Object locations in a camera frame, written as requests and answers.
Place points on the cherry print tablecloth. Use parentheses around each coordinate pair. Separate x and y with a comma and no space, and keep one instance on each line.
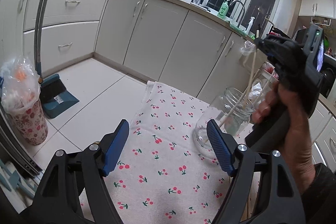
(161,176)

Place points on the white rolling cart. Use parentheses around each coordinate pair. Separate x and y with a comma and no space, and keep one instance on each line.
(262,83)

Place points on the person's dark sleeved forearm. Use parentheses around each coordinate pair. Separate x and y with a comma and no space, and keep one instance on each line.
(319,199)

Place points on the white spray bottle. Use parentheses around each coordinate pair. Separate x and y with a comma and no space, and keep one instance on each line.
(250,24)

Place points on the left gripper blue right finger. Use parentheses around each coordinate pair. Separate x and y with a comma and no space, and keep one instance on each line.
(223,145)

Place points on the teal dustpan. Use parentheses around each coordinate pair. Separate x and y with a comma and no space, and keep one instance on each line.
(54,96)

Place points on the cream kitchen cabinets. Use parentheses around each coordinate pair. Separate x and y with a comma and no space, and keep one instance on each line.
(166,40)

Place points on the green soap bottle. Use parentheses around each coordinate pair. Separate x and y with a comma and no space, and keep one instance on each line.
(223,9)

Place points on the upper wall cabinets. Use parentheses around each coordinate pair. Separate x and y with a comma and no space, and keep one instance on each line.
(322,8)

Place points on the floral bin with plastic bag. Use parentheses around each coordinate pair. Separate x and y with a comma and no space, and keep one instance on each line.
(20,100)

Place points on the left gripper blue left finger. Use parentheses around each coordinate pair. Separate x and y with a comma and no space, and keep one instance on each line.
(112,145)

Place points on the clear glass jar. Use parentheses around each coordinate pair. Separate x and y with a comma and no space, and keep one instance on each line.
(230,111)

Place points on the chrome kitchen faucet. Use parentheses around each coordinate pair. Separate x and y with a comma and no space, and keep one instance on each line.
(238,12)

